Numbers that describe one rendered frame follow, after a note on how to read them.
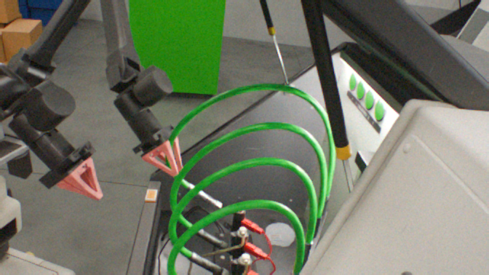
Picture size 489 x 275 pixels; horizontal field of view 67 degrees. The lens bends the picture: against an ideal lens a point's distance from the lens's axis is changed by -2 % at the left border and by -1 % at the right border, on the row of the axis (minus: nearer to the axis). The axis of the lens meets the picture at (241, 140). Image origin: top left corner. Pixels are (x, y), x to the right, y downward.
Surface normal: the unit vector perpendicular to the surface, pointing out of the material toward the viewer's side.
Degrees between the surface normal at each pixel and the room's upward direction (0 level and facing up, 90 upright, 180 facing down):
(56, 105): 46
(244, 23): 90
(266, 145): 90
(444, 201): 76
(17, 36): 90
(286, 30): 90
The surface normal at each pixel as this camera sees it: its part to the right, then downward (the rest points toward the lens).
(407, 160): -0.93, -0.28
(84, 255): 0.12, -0.87
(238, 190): 0.07, 0.49
